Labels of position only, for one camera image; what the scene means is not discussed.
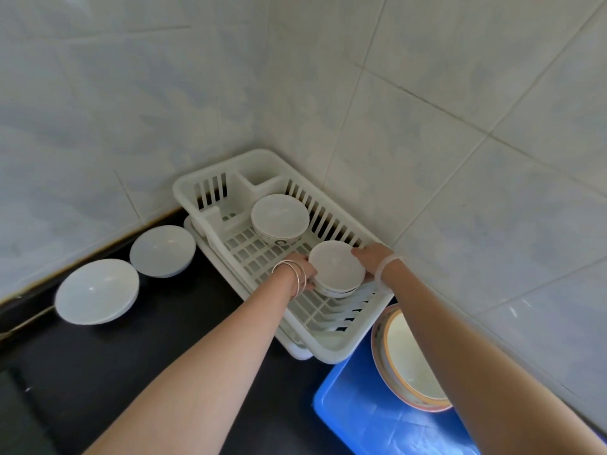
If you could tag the white bowl with dark mark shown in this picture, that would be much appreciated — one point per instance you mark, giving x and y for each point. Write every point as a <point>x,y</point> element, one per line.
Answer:
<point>280,215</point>

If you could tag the person's left hand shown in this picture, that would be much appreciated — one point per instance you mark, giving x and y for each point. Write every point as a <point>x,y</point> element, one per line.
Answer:
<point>306,272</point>

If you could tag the black countertop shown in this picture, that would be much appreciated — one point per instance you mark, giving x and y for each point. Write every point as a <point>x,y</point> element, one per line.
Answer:
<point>142,355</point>

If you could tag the person's left forearm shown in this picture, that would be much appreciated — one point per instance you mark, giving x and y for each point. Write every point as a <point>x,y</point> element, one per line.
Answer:
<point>199,383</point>

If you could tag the silver wrist bangle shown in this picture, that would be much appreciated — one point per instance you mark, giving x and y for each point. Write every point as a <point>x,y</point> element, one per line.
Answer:
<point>291,267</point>

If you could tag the person's right forearm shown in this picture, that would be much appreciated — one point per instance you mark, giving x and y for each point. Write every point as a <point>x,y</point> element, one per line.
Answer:
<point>483,374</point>

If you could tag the blue plastic tray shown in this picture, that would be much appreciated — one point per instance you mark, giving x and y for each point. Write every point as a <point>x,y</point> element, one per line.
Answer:
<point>355,421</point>

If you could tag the cream bowl with orange rim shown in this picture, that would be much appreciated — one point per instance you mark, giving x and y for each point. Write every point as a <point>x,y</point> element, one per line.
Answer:
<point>412,360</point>

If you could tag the person's right hand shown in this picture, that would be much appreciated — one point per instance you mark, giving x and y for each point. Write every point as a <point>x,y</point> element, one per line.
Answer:
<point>374,258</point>

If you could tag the pink rimmed elephant print bowl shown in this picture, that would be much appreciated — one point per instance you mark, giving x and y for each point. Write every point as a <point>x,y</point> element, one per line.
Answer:
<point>379,355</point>

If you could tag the white jade bangle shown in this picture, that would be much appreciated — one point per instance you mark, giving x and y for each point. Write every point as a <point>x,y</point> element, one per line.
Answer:
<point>384,267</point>

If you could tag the white plastic dish rack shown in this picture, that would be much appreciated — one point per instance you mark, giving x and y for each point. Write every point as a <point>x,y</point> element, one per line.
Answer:
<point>256,163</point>

